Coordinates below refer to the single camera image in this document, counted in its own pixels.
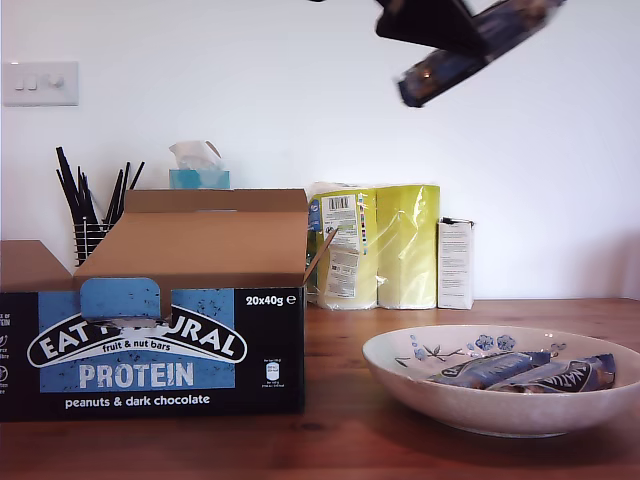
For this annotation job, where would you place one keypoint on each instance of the black blue snackbar carton box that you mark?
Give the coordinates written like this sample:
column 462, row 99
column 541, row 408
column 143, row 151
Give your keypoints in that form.
column 150, row 357

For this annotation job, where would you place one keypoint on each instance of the turquoise tissue box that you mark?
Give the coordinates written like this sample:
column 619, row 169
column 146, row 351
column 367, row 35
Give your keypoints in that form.
column 200, row 179

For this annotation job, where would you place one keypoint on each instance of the white tissue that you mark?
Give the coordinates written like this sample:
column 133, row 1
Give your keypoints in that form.
column 192, row 155

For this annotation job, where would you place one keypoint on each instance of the white plate with blue flowers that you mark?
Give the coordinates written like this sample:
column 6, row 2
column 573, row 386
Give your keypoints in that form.
column 450, row 407

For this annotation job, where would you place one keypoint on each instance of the blue snackbar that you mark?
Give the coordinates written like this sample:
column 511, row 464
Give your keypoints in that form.
column 435, row 80
column 570, row 375
column 490, row 370

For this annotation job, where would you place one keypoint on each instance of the small white carton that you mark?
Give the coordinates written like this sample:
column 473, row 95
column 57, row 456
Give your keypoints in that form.
column 455, row 267

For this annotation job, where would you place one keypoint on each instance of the black stick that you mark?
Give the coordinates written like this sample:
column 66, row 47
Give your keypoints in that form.
column 114, row 195
column 68, row 195
column 137, row 176
column 72, row 182
column 123, row 185
column 85, row 193

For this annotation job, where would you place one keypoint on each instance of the yellow-green paper towel pack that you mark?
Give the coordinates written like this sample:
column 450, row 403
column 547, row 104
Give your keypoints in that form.
column 400, row 247

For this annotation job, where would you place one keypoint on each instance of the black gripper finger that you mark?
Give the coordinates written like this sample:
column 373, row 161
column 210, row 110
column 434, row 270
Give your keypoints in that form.
column 430, row 25

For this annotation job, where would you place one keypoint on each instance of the white wall light switch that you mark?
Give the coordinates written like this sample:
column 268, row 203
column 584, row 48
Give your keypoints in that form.
column 42, row 92

